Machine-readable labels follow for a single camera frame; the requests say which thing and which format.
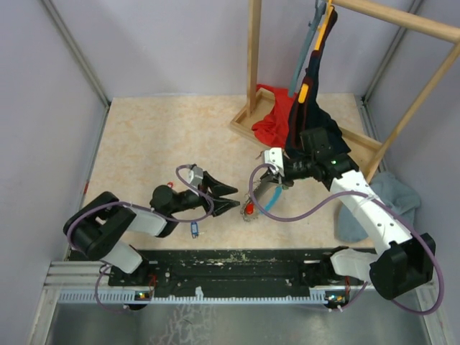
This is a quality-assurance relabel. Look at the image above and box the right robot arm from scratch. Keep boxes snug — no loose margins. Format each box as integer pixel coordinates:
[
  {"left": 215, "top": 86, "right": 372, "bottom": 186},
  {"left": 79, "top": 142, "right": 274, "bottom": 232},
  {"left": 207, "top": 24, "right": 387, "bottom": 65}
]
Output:
[{"left": 260, "top": 128, "right": 436, "bottom": 300}]

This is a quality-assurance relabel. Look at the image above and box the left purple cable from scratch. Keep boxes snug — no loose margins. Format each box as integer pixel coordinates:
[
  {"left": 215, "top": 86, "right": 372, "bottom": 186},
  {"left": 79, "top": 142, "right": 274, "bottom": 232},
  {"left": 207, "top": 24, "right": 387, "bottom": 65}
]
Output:
[{"left": 66, "top": 163, "right": 216, "bottom": 314}]

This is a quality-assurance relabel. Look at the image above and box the yellow hanger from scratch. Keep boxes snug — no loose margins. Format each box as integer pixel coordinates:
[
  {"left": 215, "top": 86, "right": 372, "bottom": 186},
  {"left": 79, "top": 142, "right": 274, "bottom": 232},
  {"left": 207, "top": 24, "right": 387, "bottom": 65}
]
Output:
[{"left": 295, "top": 1, "right": 336, "bottom": 105}]

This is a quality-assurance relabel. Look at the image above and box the large keyring with blue grip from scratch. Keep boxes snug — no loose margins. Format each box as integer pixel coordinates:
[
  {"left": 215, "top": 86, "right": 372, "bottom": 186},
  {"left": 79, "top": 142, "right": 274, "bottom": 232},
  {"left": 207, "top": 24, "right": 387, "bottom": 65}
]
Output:
[{"left": 240, "top": 180, "right": 289, "bottom": 222}]

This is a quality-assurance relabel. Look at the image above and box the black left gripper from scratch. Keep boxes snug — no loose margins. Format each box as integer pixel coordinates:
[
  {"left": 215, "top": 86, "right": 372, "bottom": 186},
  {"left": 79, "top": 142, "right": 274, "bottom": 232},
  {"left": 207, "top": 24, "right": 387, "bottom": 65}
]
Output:
[{"left": 170, "top": 171, "right": 241, "bottom": 216}]

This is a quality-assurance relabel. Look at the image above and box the white cable duct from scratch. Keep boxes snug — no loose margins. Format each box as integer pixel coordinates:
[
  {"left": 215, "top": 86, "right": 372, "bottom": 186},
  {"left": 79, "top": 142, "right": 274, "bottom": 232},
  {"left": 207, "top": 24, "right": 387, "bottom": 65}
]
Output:
[{"left": 57, "top": 287, "right": 360, "bottom": 303}]

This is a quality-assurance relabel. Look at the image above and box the purple cable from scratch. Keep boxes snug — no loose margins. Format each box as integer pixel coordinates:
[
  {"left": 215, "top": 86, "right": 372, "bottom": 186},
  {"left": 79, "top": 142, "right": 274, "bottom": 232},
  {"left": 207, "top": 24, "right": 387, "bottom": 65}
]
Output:
[
  {"left": 66, "top": 163, "right": 216, "bottom": 314},
  {"left": 249, "top": 163, "right": 446, "bottom": 317}
]

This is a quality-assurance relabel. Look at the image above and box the navy jersey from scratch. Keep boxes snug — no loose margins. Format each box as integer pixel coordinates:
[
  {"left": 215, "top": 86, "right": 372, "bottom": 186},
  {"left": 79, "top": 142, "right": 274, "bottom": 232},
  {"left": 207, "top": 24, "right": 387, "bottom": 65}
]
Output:
[{"left": 285, "top": 8, "right": 351, "bottom": 158}]

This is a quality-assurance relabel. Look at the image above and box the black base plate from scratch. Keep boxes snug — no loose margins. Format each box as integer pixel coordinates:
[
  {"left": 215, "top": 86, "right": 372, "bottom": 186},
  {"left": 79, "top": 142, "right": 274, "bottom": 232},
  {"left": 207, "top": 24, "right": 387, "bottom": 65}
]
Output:
[{"left": 95, "top": 249, "right": 361, "bottom": 304}]

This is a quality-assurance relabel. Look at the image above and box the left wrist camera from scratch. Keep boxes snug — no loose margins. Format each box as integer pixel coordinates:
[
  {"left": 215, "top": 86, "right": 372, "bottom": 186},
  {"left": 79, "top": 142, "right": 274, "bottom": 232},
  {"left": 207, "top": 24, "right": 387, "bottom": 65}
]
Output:
[{"left": 187, "top": 165, "right": 203, "bottom": 188}]

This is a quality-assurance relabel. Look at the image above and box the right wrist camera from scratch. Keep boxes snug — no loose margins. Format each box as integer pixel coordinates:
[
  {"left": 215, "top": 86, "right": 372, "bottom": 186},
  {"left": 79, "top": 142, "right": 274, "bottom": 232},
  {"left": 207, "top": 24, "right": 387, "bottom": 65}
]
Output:
[{"left": 260, "top": 147, "right": 285, "bottom": 177}]

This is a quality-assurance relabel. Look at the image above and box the red t-shirt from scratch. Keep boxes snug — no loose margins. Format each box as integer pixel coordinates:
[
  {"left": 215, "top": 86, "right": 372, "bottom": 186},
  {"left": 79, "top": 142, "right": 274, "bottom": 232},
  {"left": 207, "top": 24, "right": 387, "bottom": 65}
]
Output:
[{"left": 252, "top": 83, "right": 297, "bottom": 149}]

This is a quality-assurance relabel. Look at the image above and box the blue tag key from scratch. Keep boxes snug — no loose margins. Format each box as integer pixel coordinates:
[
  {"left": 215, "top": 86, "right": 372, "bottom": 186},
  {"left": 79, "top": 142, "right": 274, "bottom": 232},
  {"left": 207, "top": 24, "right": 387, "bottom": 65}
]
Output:
[{"left": 190, "top": 221, "right": 206, "bottom": 239}]

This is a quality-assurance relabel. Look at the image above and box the light blue t-shirt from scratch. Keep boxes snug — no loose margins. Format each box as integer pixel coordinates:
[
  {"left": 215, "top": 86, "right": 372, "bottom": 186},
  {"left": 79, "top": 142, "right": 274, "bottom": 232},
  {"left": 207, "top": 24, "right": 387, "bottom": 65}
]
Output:
[{"left": 335, "top": 171, "right": 421, "bottom": 243}]

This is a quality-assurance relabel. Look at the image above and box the grey-blue hanger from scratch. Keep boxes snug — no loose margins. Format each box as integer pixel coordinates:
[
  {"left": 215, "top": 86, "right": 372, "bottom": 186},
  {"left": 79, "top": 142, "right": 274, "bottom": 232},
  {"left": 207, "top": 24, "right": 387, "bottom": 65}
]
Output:
[{"left": 287, "top": 1, "right": 326, "bottom": 97}]

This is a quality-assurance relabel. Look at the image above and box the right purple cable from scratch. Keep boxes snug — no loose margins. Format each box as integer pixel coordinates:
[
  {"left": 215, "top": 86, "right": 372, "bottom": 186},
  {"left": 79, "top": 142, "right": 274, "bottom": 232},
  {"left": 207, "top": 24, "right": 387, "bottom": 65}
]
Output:
[{"left": 249, "top": 163, "right": 446, "bottom": 317}]

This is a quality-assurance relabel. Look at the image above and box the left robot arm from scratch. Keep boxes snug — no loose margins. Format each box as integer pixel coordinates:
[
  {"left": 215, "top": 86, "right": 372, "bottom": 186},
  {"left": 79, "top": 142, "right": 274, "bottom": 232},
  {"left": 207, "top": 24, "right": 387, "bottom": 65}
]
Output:
[{"left": 63, "top": 165, "right": 240, "bottom": 285}]

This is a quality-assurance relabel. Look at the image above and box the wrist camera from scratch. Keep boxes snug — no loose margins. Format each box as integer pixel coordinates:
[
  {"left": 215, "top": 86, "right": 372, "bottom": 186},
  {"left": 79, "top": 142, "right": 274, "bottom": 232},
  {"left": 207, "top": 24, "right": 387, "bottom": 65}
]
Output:
[
  {"left": 260, "top": 147, "right": 285, "bottom": 177},
  {"left": 187, "top": 165, "right": 203, "bottom": 188}
]

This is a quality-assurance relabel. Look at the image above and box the wooden clothes rack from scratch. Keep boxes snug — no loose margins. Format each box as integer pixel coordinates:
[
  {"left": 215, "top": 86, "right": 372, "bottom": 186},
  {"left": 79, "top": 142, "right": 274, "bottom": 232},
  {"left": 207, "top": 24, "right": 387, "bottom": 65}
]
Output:
[{"left": 229, "top": 1, "right": 459, "bottom": 178}]

